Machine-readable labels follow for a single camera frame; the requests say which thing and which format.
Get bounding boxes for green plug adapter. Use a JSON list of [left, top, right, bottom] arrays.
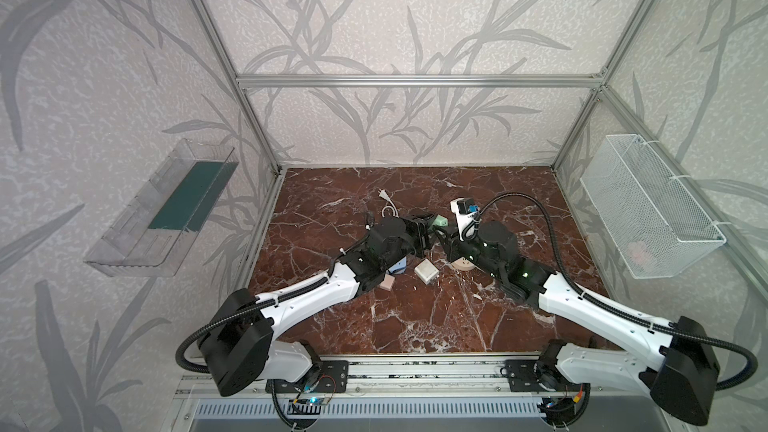
[[432, 215, 448, 227]]

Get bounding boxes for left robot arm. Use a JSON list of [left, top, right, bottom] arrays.
[[175, 215, 435, 397]]

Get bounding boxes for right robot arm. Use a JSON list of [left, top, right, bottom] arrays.
[[431, 198, 758, 426]]

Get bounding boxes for white plug adapter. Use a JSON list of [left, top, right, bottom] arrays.
[[414, 259, 440, 285]]

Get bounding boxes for pink plug adapter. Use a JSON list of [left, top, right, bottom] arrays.
[[378, 274, 395, 291]]

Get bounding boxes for pink round power strip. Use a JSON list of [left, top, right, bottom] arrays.
[[450, 258, 476, 271]]

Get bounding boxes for blue square power strip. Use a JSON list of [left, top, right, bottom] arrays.
[[388, 257, 407, 275]]

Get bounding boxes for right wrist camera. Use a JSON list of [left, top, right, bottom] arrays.
[[450, 198, 480, 241]]

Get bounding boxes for white cable of blue strip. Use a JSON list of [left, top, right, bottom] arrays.
[[377, 189, 400, 220]]

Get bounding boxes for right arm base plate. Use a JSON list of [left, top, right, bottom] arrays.
[[500, 359, 583, 395]]

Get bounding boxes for aluminium frame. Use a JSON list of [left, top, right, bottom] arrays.
[[191, 0, 767, 431]]

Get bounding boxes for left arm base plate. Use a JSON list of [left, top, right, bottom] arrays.
[[266, 360, 350, 394]]

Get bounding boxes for white wire basket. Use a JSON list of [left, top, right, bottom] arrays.
[[580, 134, 727, 280]]

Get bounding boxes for clear plastic wall tray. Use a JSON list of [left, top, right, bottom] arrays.
[[84, 139, 239, 278]]

